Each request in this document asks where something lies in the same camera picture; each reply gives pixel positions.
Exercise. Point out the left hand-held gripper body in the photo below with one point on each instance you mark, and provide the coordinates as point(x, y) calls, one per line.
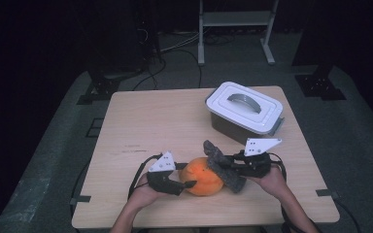
point(165, 184)

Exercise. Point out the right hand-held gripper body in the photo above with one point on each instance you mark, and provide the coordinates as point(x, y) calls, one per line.
point(255, 166)

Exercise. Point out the orange plush toy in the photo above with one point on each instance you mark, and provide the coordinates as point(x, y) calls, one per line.
point(200, 181)

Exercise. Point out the grey fuzzy cloth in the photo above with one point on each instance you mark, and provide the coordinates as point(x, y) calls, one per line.
point(215, 155)

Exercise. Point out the clear grey storage box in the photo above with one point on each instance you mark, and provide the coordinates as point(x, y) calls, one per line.
point(230, 129)

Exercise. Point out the white box lid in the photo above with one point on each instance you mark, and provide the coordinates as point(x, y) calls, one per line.
point(220, 103)

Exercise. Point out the person's right hand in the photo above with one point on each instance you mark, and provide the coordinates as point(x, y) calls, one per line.
point(272, 183)

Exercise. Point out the grey tape strip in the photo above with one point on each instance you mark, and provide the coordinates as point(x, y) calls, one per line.
point(325, 193)
point(82, 198)

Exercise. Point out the black stand base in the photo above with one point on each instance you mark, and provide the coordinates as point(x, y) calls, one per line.
point(102, 87)
point(319, 85)

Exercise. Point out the dark equipment tower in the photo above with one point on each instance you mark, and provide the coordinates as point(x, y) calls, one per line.
point(149, 32)

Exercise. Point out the white metal stand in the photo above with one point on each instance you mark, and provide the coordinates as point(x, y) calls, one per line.
point(236, 18)

